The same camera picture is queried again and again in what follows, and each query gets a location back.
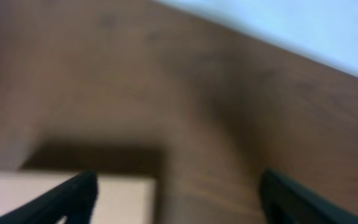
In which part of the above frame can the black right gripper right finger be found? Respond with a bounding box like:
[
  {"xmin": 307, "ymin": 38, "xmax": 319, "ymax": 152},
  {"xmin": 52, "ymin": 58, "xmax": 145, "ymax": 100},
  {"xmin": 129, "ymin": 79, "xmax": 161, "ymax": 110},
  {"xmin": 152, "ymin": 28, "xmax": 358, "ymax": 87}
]
[{"xmin": 259, "ymin": 169, "xmax": 358, "ymax": 224}]

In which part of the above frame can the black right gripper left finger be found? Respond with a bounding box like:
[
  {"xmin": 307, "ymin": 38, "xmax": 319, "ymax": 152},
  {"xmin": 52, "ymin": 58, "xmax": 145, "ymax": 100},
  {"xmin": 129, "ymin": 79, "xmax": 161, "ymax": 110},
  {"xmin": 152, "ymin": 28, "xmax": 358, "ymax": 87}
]
[{"xmin": 0, "ymin": 171, "xmax": 99, "ymax": 224}]

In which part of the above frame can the cardboard box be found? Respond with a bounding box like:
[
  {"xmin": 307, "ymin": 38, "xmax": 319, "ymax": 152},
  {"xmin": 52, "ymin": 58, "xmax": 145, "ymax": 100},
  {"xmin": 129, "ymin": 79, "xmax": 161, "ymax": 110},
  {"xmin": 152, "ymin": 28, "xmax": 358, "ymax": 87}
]
[{"xmin": 0, "ymin": 172, "xmax": 155, "ymax": 224}]

